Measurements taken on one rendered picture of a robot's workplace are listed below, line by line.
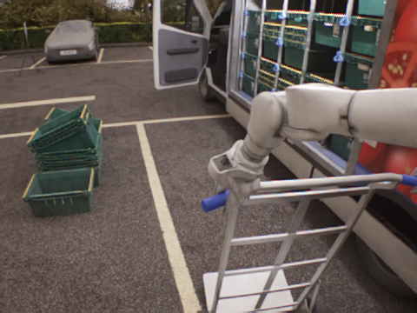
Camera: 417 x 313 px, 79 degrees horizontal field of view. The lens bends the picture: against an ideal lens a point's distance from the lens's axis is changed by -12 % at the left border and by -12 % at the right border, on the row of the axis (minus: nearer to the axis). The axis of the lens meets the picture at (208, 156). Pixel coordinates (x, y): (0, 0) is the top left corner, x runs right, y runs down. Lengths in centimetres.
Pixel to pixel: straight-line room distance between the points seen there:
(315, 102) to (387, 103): 10
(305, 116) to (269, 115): 7
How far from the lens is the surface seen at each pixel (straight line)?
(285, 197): 99
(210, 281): 199
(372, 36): 224
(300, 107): 42
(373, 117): 36
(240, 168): 57
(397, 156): 188
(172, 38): 475
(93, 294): 210
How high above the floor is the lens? 165
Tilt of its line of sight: 28 degrees down
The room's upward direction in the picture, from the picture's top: 3 degrees clockwise
